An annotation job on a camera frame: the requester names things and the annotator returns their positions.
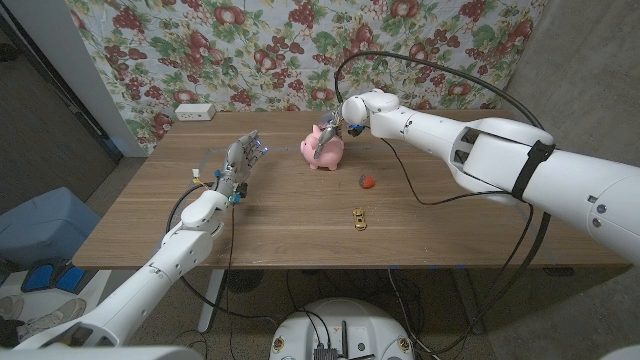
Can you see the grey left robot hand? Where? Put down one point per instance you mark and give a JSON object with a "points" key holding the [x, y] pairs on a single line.
{"points": [[237, 160]]}

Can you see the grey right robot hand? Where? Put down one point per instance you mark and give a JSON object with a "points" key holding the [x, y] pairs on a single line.
{"points": [[330, 132]]}

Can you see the pink plastic piggy bank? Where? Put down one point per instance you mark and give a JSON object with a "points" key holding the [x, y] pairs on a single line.
{"points": [[332, 152]]}

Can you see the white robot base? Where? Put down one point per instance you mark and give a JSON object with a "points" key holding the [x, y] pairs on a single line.
{"points": [[345, 325]]}

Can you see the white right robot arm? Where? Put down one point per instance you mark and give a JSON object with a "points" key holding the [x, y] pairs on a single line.
{"points": [[500, 155]]}

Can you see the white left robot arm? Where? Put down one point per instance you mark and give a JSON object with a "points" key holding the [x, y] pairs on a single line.
{"points": [[160, 265]]}

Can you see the red toy strawberry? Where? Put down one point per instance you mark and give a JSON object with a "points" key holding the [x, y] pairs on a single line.
{"points": [[367, 182]]}

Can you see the yellow toy car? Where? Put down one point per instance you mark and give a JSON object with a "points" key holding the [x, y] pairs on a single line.
{"points": [[359, 219]]}

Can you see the white power strip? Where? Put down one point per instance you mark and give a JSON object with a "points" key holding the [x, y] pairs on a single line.
{"points": [[195, 111]]}

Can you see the floral fruit print backdrop cloth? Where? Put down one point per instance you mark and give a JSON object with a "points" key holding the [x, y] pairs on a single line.
{"points": [[250, 50]]}

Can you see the round black floor fan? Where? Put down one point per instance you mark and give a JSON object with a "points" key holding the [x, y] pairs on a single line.
{"points": [[243, 280]]}

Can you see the white table leg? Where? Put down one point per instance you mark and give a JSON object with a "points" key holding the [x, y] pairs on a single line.
{"points": [[211, 300]]}

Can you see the blue plastic bin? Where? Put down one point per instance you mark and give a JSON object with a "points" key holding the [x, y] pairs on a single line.
{"points": [[45, 225]]}

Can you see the blue foot pedal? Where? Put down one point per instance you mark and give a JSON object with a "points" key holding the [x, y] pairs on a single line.
{"points": [[70, 279], [38, 277]]}

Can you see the grey table leg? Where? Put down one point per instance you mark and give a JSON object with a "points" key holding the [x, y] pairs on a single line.
{"points": [[469, 300]]}

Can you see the white sneaker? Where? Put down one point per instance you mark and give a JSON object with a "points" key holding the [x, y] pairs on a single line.
{"points": [[55, 312]]}

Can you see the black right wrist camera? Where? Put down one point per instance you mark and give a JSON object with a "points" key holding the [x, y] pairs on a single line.
{"points": [[355, 131]]}

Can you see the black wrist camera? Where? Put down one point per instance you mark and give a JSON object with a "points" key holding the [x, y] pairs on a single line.
{"points": [[355, 131], [240, 192]]}

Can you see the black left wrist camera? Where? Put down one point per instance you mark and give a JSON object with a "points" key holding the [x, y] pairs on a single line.
{"points": [[240, 192]]}

